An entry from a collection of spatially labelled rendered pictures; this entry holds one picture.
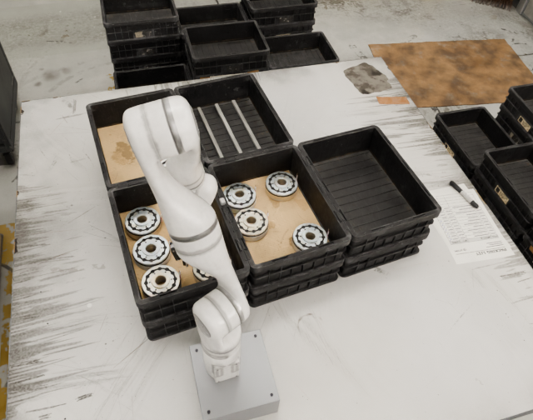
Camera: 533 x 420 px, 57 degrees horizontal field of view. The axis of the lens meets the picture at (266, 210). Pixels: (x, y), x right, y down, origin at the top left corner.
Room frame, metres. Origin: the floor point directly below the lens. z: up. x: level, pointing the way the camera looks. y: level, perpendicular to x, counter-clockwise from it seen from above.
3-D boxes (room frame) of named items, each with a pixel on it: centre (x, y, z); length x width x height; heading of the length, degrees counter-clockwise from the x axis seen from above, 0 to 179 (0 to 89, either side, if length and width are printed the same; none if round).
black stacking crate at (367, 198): (1.04, -0.30, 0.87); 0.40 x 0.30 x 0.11; 25
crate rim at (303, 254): (0.91, -0.03, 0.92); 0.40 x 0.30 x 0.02; 25
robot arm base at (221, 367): (0.47, 0.08, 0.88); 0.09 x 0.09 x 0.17; 23
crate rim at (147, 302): (0.78, 0.25, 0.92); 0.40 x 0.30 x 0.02; 25
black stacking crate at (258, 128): (1.27, 0.14, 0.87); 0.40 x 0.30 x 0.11; 25
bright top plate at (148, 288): (0.65, 0.27, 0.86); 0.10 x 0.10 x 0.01
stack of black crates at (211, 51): (2.26, 0.28, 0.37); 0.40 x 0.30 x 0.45; 109
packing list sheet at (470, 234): (1.07, -0.69, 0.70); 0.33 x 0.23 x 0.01; 19
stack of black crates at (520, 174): (1.55, -1.18, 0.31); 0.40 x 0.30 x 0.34; 19
